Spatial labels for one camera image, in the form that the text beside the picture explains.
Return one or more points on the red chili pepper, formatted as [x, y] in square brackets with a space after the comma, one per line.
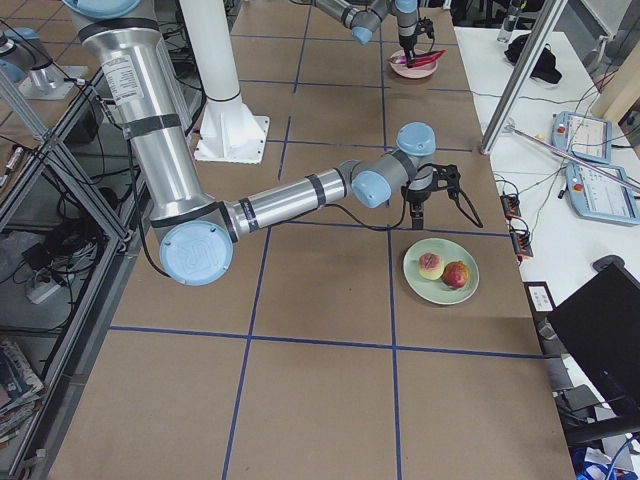
[423, 59]

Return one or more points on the red apple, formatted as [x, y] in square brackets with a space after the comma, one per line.
[456, 275]

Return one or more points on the metal grabber stick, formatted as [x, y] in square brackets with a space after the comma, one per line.
[563, 154]

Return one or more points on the green plate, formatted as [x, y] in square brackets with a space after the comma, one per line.
[436, 291]

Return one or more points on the black monitor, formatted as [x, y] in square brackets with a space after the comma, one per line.
[599, 326]

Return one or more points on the teach pendant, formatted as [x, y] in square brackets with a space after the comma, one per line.
[583, 136]
[595, 196]

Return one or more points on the far teach pendant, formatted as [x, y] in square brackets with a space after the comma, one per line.
[583, 136]

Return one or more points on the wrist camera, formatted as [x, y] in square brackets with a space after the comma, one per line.
[447, 178]
[425, 27]

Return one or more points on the pale peach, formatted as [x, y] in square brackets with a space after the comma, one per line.
[431, 266]

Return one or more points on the clear water bottle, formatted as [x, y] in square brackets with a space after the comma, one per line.
[509, 21]

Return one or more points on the aluminium frame post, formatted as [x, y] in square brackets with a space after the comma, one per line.
[544, 25]

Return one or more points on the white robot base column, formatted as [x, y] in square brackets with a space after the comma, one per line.
[229, 131]

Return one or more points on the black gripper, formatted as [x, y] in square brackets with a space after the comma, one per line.
[407, 42]
[418, 194]

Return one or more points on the white paper label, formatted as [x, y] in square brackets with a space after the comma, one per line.
[541, 300]

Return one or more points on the aluminium table frame rail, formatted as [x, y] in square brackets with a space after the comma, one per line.
[73, 210]

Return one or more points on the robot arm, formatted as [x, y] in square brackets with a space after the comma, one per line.
[196, 232]
[364, 22]

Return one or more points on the stack of books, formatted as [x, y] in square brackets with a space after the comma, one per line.
[21, 390]

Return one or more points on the orange electronics board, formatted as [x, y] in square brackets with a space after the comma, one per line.
[519, 230]

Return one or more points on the pink plate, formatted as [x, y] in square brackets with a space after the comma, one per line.
[412, 73]

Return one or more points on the near teach pendant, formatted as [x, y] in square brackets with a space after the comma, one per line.
[595, 196]

